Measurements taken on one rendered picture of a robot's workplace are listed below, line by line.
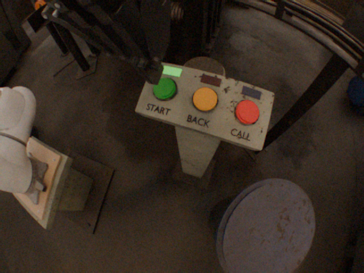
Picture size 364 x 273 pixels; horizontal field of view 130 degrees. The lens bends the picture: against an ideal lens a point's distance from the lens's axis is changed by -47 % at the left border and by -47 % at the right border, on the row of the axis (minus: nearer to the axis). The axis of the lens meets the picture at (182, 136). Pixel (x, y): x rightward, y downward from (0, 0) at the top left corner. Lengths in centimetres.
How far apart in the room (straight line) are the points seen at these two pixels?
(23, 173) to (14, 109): 22
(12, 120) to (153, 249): 83
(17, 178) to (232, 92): 69
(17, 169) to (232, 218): 68
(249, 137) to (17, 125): 69
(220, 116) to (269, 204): 28
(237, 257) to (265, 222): 12
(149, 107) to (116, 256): 83
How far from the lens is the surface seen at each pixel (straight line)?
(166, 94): 28
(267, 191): 45
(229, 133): 27
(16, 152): 66
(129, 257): 94
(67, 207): 88
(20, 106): 67
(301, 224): 52
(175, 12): 84
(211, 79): 29
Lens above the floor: 82
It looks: 67 degrees down
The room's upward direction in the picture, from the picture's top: 6 degrees counter-clockwise
